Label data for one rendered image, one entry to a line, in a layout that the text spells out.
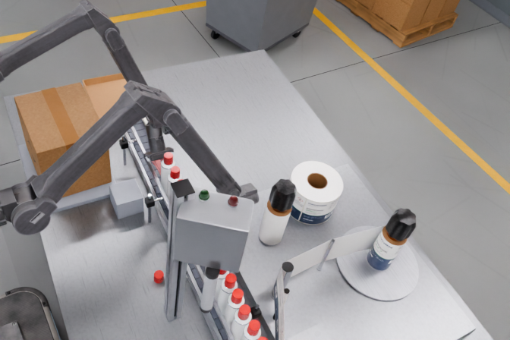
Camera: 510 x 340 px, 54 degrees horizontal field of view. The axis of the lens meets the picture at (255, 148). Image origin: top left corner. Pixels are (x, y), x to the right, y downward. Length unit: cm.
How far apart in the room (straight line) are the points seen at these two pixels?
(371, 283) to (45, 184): 117
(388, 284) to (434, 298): 17
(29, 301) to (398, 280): 157
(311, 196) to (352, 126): 195
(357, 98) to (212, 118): 191
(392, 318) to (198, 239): 87
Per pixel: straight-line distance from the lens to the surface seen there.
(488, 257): 342
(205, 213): 116
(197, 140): 129
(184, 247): 125
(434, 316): 193
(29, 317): 246
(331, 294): 181
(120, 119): 116
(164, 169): 182
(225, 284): 155
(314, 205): 185
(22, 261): 289
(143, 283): 180
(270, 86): 254
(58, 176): 119
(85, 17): 156
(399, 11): 467
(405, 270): 195
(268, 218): 173
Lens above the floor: 242
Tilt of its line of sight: 46 degrees down
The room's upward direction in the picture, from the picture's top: 13 degrees clockwise
